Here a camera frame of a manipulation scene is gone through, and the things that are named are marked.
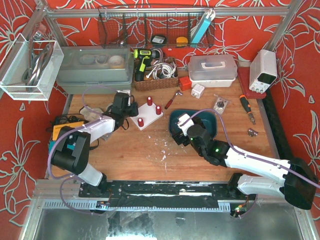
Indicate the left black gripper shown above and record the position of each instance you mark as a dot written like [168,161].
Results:
[133,109]

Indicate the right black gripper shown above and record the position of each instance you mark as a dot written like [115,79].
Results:
[177,137]

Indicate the large red spring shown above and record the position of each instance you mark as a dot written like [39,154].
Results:
[149,101]
[140,122]
[158,110]

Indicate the red handled ratchet wrench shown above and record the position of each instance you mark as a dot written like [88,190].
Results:
[178,93]

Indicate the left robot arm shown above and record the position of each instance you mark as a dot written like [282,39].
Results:
[72,147]

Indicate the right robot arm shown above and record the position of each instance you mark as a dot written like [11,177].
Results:
[292,180]

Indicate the white peg board base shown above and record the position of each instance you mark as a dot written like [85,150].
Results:
[148,114]

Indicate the woven brown basket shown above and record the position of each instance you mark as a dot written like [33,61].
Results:
[160,75]

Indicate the teal plastic tray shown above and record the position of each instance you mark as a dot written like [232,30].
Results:
[209,120]

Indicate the white work glove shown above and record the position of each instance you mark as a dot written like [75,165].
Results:
[90,114]

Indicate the clear bag of parts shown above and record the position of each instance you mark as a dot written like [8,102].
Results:
[220,104]

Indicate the white power adapter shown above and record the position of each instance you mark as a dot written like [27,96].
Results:
[197,91]

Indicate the small red box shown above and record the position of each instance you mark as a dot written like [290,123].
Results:
[185,83]

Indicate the green yellow power drill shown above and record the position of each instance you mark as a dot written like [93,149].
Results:
[144,57]

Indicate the grey plastic storage box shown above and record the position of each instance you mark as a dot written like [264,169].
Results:
[86,66]

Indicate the orange black screwdriver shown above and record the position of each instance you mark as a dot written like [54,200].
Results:
[246,106]

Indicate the orange electronic box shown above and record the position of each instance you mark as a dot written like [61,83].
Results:
[57,128]

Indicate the yellow tape measure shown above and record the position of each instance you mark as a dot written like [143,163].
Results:
[181,42]

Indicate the teal electronic box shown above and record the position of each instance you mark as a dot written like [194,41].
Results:
[51,144]

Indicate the red mat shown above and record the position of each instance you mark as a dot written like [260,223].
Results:
[243,74]

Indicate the white power supply unit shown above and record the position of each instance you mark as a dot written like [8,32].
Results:
[262,71]

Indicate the clear acrylic hanging box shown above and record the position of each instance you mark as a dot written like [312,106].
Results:
[32,71]

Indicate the blue white tool set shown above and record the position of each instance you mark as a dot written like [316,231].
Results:
[197,32]

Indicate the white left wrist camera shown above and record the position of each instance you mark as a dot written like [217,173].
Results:
[128,92]

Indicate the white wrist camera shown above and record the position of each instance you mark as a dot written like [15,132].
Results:
[128,92]
[184,123]

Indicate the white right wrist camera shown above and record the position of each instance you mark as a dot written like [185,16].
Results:
[184,123]

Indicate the small metal bracket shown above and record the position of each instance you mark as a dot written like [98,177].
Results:
[252,133]

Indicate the clear white handled case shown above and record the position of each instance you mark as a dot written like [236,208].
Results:
[212,71]

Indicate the black wire basket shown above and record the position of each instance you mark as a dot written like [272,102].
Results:
[134,25]

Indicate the black side rail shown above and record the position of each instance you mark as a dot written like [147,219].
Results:
[278,133]

